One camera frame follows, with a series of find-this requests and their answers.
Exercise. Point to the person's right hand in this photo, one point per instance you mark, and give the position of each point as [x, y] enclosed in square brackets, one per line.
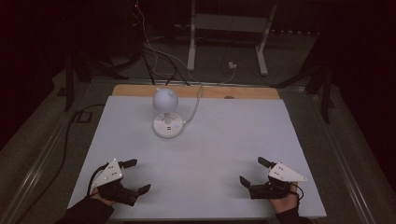
[285, 203]

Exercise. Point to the black square floor plate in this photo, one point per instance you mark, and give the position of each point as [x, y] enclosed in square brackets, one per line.
[84, 117]

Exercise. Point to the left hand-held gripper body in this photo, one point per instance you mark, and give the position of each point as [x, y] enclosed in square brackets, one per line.
[109, 174]

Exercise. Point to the person's left hand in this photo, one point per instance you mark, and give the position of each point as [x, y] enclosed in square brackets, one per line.
[101, 196]

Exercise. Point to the white plug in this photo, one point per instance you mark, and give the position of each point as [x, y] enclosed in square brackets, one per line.
[232, 65]

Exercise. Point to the white round-headed desk lamp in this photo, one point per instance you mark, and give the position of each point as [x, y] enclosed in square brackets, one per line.
[165, 102]

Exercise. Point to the pale blue table mat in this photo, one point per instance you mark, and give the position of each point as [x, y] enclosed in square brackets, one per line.
[211, 149]

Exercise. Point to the white metal stand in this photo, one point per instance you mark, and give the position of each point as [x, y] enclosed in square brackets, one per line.
[191, 46]

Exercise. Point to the black tripod stand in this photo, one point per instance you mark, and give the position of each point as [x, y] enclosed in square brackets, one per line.
[326, 90]

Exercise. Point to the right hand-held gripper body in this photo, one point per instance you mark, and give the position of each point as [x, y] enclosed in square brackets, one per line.
[285, 174]

